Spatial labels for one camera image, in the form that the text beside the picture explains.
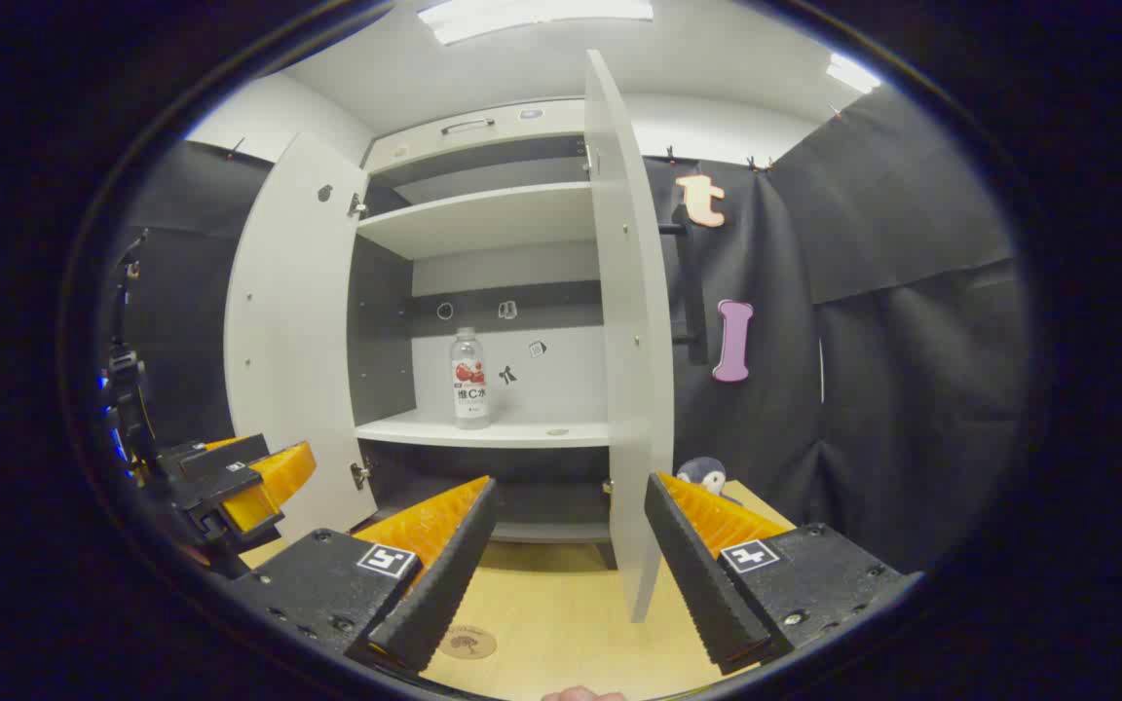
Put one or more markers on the round brown coaster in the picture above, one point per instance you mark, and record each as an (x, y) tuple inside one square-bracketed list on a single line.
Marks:
[(468, 643)]

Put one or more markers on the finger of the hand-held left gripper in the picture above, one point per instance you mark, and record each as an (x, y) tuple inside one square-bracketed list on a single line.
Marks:
[(220, 453), (279, 482)]

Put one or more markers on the clear bottle with red label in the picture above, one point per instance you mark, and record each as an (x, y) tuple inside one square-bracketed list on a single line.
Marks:
[(469, 385)]

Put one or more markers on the small ceiling light panel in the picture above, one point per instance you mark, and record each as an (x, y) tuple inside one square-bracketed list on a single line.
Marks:
[(851, 74)]

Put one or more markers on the long ceiling light panel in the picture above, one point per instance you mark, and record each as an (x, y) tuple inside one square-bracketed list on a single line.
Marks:
[(532, 18)]

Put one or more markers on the white cabinet with shelves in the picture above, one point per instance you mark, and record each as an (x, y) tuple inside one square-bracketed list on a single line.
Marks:
[(483, 219)]

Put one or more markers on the grey plush penguin toy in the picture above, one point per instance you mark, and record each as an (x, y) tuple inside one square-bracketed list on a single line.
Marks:
[(707, 474)]

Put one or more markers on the black backdrop cloth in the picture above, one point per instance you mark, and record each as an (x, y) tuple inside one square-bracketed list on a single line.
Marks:
[(912, 389)]

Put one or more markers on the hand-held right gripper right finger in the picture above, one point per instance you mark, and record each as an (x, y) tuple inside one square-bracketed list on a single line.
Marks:
[(692, 574)]

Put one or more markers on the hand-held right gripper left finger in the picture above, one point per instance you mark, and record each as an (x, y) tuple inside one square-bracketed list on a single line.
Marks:
[(444, 574)]

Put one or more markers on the white cabinet door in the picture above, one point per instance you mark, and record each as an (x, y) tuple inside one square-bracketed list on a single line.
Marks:
[(293, 331), (629, 321)]

